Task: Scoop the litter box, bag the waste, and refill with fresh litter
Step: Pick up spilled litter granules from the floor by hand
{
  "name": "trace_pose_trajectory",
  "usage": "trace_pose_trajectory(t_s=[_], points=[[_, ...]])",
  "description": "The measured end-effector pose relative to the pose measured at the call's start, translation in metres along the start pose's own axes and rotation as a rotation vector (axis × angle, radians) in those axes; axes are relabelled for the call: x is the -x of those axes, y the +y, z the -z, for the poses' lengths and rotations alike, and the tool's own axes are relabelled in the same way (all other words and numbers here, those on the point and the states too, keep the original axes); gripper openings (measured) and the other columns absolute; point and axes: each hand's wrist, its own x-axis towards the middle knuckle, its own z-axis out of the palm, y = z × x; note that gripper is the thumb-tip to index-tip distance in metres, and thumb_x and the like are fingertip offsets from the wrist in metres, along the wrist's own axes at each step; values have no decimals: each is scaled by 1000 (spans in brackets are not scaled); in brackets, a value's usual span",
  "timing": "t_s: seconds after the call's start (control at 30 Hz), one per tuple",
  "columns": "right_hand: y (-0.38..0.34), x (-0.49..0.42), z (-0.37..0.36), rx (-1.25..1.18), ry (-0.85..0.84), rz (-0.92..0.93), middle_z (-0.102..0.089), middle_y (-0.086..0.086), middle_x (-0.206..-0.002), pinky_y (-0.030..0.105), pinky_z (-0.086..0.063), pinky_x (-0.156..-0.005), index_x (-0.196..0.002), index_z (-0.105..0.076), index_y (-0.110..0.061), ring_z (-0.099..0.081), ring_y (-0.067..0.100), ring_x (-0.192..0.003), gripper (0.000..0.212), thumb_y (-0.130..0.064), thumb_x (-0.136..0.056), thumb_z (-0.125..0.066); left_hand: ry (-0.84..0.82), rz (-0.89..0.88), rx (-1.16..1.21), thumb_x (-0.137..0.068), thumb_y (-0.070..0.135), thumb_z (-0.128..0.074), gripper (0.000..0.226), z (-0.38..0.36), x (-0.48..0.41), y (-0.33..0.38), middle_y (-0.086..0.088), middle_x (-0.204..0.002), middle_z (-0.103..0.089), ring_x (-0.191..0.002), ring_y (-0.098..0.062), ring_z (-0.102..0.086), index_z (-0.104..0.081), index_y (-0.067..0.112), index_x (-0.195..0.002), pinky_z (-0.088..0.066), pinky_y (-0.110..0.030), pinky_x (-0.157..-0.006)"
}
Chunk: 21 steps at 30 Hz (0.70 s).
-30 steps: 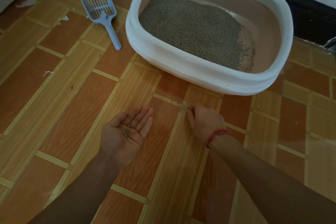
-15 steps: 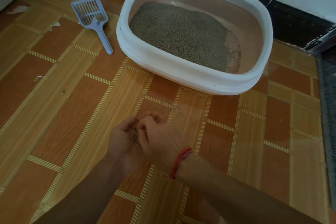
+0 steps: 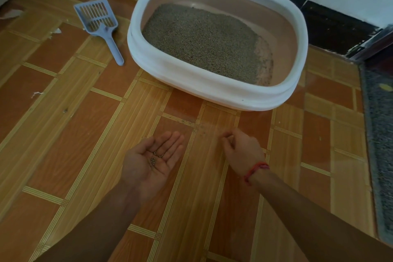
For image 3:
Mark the torn paper scrap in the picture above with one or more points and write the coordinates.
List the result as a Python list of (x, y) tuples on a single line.
[(10, 14)]

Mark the person's right forearm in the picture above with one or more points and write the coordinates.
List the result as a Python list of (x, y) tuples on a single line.
[(307, 218)]

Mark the white thread scrap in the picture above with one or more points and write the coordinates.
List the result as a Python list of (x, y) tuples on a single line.
[(36, 94)]

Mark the person's right fingers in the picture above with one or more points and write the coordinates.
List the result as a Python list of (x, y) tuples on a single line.
[(227, 140)]

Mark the person's left forearm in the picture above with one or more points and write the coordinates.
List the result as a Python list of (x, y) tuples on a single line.
[(98, 228)]

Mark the small clump of litter grains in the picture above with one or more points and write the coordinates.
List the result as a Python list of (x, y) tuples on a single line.
[(153, 161)]

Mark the blue plastic litter scoop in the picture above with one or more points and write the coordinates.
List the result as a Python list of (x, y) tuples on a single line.
[(97, 19)]

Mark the person's left hand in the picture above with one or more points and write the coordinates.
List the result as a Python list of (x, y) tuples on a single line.
[(144, 172)]

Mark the person's left thumb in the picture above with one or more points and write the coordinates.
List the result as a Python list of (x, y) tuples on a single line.
[(139, 147)]

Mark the yellow leaf-like scrap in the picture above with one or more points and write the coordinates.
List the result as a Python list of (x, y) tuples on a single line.
[(386, 87)]

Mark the small white paper scrap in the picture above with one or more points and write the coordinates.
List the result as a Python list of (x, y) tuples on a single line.
[(57, 30)]

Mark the person's right hand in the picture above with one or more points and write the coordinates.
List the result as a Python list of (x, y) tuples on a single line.
[(244, 154)]

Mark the person's left middle finger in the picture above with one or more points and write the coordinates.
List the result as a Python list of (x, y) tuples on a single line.
[(169, 145)]

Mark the person's left little finger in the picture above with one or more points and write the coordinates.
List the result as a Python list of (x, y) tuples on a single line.
[(173, 162)]

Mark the dark door frame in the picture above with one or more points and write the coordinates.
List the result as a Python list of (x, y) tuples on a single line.
[(373, 43)]

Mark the white and beige litter box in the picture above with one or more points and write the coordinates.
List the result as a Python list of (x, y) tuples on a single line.
[(215, 86)]

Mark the grey cat litter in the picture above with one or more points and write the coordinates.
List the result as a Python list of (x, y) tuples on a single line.
[(202, 40)]

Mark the grey speckled doormat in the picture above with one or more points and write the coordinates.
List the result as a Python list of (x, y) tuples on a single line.
[(382, 148)]

